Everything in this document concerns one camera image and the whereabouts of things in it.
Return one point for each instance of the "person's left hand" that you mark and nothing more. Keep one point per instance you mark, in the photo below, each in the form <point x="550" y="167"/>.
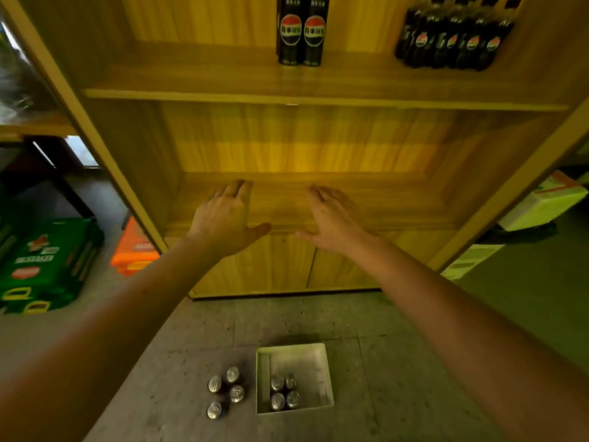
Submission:
<point x="221" y="225"/>

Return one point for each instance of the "person's right hand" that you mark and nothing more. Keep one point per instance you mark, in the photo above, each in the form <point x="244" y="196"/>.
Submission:
<point x="338" y="225"/>

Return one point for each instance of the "person's left middle finger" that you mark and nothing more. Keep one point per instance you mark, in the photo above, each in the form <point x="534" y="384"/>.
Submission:
<point x="233" y="188"/>

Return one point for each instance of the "person's left thumb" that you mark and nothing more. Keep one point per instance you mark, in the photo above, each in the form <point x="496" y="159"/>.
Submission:
<point x="260" y="231"/>

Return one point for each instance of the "person's right thumb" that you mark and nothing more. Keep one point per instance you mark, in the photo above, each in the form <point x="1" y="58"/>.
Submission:
<point x="306" y="235"/>

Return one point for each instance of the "person's right forearm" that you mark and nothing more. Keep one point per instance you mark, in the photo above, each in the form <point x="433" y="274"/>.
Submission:
<point x="469" y="336"/>

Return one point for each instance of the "person's left forearm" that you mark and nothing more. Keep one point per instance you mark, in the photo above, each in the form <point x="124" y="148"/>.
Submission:
<point x="101" y="336"/>

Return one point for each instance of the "wooden shelf cabinet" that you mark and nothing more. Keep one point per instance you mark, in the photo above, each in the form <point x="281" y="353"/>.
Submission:
<point x="331" y="142"/>

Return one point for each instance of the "orange package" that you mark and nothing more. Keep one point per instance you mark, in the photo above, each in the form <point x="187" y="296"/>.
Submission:
<point x="133" y="250"/>

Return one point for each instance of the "white cardboard tray box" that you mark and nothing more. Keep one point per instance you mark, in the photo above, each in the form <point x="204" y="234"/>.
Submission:
<point x="306" y="363"/>

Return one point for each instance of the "silver-topped drink can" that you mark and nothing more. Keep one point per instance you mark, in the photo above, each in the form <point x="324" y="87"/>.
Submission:
<point x="292" y="400"/>
<point x="291" y="381"/>
<point x="215" y="384"/>
<point x="277" y="383"/>
<point x="236" y="394"/>
<point x="277" y="401"/>
<point x="214" y="410"/>
<point x="233" y="375"/>

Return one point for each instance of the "black soda can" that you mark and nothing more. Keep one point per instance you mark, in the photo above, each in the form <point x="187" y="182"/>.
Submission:
<point x="290" y="32"/>
<point x="315" y="32"/>

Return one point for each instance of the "flat white printed carton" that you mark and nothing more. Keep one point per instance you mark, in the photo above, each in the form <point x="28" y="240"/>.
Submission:
<point x="471" y="261"/>

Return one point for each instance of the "dark table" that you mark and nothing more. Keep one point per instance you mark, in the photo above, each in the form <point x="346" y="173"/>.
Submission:
<point x="41" y="174"/>

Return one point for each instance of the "green printed carton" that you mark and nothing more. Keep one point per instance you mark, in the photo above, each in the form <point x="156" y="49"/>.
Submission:
<point x="46" y="266"/>

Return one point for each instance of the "light green cardboard box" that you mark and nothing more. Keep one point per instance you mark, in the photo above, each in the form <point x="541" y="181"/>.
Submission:
<point x="543" y="202"/>

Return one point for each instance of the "clear plastic bags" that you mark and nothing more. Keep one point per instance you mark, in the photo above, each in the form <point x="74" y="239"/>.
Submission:
<point x="16" y="73"/>

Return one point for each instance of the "row of black soda bottles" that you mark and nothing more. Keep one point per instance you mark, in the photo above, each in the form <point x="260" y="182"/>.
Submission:
<point x="453" y="36"/>

